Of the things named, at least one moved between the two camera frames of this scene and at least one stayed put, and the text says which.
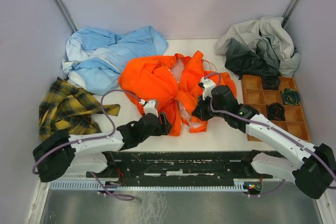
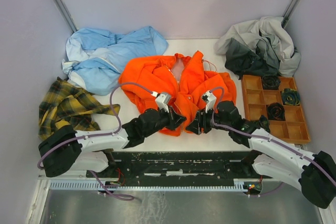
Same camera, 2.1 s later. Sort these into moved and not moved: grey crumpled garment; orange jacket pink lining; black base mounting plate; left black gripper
Moved: left black gripper
Not moved: orange jacket pink lining; black base mounting plate; grey crumpled garment
